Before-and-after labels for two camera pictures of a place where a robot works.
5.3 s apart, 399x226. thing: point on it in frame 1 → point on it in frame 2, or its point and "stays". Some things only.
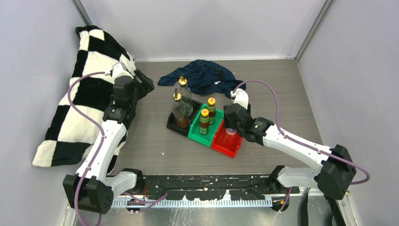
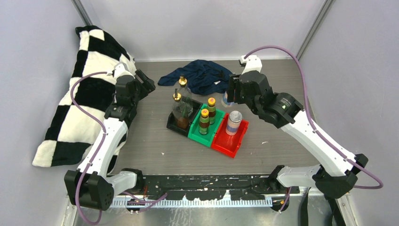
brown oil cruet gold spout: (179, 111) stays
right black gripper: (227, 123) → (234, 84)
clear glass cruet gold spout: (186, 95) stays
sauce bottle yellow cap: (204, 122) stays
